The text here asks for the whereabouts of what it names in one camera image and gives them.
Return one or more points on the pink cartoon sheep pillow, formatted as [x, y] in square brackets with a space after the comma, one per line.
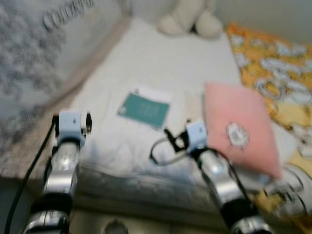
[243, 117]

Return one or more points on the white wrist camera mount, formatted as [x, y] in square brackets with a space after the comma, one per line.
[197, 134]
[70, 124]

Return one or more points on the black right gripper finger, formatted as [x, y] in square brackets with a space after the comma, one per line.
[168, 133]

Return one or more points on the yellow cartoon egg print blanket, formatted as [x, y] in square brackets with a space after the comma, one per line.
[278, 63]

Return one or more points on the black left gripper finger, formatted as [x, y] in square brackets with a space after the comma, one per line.
[56, 123]
[89, 122]

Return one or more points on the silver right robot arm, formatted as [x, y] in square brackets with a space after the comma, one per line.
[219, 175]

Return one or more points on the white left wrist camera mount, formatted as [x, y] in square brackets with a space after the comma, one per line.
[70, 124]

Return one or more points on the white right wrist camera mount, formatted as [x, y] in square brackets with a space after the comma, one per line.
[197, 134]

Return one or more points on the cream plush toy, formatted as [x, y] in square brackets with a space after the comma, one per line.
[187, 19]

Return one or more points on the grey floral patterned fabric cover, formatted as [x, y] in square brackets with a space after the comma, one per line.
[29, 58]

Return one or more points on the paperback book with teal back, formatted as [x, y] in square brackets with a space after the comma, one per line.
[144, 109]

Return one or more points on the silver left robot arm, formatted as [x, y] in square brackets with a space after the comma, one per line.
[63, 170]

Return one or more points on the white quilted mattress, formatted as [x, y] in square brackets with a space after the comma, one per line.
[161, 58]

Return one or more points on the grey left robot leg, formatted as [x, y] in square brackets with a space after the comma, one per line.
[115, 227]

